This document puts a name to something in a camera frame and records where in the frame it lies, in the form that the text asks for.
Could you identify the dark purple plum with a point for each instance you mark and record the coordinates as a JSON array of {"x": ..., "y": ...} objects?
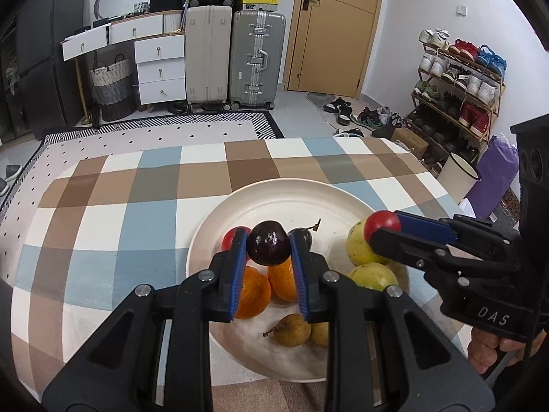
[{"x": 269, "y": 242}]

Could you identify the yellow-green guava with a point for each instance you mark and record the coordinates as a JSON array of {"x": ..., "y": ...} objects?
[{"x": 374, "y": 277}]

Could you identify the yellow shoe box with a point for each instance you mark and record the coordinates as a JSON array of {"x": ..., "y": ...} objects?
[{"x": 260, "y": 2}]

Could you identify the beige suitcase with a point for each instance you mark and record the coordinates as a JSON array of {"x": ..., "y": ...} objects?
[{"x": 208, "y": 55}]

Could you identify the rows of shoes on rack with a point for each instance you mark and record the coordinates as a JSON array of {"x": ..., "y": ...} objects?
[{"x": 472, "y": 86}]

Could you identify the pile of shoes on floor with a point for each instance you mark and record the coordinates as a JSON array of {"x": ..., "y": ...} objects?
[{"x": 364, "y": 116}]

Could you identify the white bucket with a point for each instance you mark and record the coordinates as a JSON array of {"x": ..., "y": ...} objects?
[{"x": 457, "y": 178}]

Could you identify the large orange mandarin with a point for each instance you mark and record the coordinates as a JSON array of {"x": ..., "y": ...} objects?
[{"x": 254, "y": 294}]

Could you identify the brown patterned doormat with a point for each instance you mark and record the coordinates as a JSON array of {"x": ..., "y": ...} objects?
[{"x": 511, "y": 206}]

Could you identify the large red tomato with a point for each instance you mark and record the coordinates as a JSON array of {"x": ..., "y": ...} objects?
[{"x": 229, "y": 240}]

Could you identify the cardboard box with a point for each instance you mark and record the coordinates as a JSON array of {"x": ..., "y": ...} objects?
[{"x": 411, "y": 141}]

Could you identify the grey sneaker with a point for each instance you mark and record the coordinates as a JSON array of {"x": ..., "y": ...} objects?
[{"x": 9, "y": 178}]

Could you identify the silver suitcase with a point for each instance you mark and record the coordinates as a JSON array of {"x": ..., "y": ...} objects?
[{"x": 256, "y": 55}]

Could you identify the wooden shoe rack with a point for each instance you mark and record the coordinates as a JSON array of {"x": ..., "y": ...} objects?
[{"x": 487, "y": 137}]

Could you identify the purple bag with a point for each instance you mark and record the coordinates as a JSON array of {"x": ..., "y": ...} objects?
[{"x": 493, "y": 171}]

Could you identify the cream oval plate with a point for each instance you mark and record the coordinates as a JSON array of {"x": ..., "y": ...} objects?
[{"x": 278, "y": 201}]

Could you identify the wooden door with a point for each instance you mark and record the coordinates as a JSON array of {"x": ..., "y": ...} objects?
[{"x": 334, "y": 38}]

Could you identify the woven laundry basket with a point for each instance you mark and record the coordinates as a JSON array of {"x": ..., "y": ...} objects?
[{"x": 113, "y": 90}]

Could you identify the black cabinet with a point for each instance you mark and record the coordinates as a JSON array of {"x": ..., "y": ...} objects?
[{"x": 51, "y": 51}]

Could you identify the white ribbed bin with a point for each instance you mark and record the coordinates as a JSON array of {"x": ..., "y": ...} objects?
[{"x": 173, "y": 21}]

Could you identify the mottled green round fruit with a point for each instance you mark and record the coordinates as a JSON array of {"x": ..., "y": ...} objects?
[{"x": 360, "y": 246}]

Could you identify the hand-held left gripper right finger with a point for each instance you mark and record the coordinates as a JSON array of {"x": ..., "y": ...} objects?
[{"x": 301, "y": 283}]

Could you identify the white light switch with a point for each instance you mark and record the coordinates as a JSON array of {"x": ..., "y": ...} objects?
[{"x": 461, "y": 9}]

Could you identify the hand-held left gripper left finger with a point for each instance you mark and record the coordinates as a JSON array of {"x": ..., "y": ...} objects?
[{"x": 238, "y": 283}]

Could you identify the small orange mandarin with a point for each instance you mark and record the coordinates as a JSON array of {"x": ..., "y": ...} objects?
[{"x": 282, "y": 282}]

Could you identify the white drawer cabinet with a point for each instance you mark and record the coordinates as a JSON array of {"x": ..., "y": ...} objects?
[{"x": 158, "y": 68}]

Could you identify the dark cherry with stem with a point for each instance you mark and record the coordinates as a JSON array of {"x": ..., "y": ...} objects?
[{"x": 306, "y": 235}]

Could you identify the small red tomato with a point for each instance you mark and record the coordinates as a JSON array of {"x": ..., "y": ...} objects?
[{"x": 381, "y": 223}]

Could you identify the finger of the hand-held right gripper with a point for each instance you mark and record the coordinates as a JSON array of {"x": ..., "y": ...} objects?
[
  {"x": 399, "y": 244},
  {"x": 424, "y": 225}
]

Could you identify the person's right hand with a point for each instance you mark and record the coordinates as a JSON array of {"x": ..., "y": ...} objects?
[{"x": 484, "y": 352}]

